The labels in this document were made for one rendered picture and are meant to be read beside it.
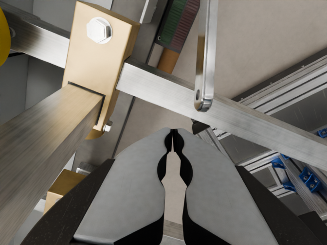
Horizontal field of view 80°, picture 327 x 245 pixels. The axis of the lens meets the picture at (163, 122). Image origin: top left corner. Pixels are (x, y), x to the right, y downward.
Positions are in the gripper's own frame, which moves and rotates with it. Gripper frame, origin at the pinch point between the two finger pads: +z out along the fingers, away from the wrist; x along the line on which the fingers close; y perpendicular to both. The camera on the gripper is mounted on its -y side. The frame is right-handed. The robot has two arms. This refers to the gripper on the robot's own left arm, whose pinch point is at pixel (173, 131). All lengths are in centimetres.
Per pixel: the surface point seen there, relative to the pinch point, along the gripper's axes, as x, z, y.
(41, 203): -19.3, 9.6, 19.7
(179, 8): 0.6, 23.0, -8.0
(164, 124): -1, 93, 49
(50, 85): -27.1, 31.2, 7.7
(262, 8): 40, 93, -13
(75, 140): -7.5, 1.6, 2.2
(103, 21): -6.2, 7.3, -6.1
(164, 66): -3, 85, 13
